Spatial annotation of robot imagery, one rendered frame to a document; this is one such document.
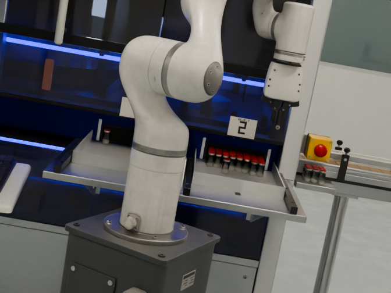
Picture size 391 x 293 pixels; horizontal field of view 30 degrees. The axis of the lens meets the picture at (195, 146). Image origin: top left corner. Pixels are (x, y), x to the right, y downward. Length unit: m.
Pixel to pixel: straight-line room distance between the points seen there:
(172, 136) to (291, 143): 0.82
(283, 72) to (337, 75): 4.99
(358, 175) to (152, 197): 1.06
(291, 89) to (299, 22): 0.18
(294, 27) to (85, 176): 0.68
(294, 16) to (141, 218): 0.73
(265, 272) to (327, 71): 4.70
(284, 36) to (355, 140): 5.15
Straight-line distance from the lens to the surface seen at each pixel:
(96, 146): 2.30
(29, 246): 2.43
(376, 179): 2.48
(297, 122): 2.28
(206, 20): 1.53
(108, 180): 1.93
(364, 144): 7.12
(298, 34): 1.98
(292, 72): 2.00
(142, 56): 1.54
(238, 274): 2.40
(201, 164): 2.29
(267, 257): 2.38
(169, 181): 1.55
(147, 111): 1.55
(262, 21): 2.01
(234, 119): 2.27
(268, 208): 1.94
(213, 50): 1.51
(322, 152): 2.28
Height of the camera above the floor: 1.37
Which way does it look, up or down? 11 degrees down
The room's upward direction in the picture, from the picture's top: 10 degrees clockwise
